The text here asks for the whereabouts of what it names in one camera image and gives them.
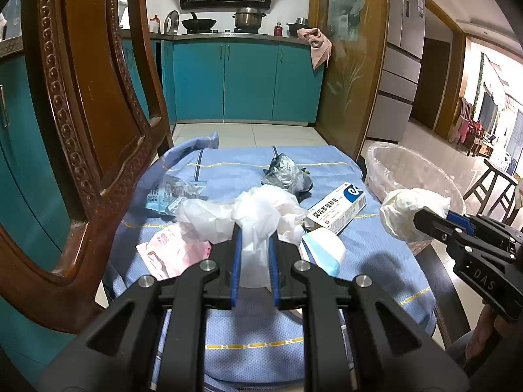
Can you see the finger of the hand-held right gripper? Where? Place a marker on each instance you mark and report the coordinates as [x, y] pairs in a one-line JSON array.
[[433, 222], [457, 219]]

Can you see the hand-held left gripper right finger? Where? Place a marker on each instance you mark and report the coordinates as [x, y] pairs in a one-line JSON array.
[[274, 269]]

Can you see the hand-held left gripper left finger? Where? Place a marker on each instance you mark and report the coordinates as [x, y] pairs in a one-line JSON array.
[[237, 269]]

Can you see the white plastic lattice basket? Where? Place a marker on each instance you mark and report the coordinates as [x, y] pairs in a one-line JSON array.
[[421, 247]]

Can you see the white wrapper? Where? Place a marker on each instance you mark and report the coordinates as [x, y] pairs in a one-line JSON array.
[[404, 212]]

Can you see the white plastic bag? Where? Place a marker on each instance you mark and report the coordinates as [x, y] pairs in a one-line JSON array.
[[257, 216]]

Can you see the person's right hand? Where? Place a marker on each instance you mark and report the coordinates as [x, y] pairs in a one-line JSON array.
[[480, 335]]

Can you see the dark wooden stool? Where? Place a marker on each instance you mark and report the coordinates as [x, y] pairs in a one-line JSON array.
[[490, 175]]

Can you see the white packet with blue stripes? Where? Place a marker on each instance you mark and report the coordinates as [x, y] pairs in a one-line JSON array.
[[327, 251]]

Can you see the pale pink printed wrapper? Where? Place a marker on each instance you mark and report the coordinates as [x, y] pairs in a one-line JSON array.
[[171, 253]]

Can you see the clear plastic bin liner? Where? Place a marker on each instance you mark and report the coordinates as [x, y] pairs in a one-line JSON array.
[[392, 159]]

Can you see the blue checked cloth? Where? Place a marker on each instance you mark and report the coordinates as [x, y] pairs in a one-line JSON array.
[[367, 261]]

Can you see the white and blue medicine box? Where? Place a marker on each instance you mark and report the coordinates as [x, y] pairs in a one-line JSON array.
[[339, 208]]

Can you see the pink chairs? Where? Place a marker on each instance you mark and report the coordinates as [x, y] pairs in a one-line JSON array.
[[468, 128]]

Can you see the dark grey plastic bag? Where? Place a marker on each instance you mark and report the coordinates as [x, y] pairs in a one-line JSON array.
[[286, 173]]

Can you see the clear printed plastic wrapper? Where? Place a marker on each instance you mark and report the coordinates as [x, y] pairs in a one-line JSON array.
[[171, 194]]

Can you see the flat screen television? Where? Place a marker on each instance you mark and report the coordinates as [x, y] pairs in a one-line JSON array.
[[487, 112]]

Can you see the brown wooden door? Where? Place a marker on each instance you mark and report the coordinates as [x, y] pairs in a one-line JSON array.
[[431, 81]]

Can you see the silver refrigerator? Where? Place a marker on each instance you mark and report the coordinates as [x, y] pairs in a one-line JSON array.
[[398, 57]]

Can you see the wood framed glass partition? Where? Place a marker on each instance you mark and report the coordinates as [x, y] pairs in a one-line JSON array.
[[347, 69]]

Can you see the pink hanging cloth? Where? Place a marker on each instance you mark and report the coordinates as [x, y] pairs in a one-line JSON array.
[[318, 49]]

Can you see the carved wooden chair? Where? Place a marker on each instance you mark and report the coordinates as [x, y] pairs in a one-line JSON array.
[[94, 90]]

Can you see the black pot with steel bowl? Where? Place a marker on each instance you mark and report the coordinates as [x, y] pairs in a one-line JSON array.
[[297, 28]]

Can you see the small red bottle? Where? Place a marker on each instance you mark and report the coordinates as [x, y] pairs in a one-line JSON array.
[[278, 29]]

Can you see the black wok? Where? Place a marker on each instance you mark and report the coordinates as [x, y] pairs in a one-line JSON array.
[[200, 23]]

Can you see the steel cooking pot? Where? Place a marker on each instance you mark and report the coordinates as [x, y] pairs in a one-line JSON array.
[[247, 20]]

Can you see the round pot lid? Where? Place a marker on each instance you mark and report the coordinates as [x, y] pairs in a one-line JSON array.
[[171, 22]]

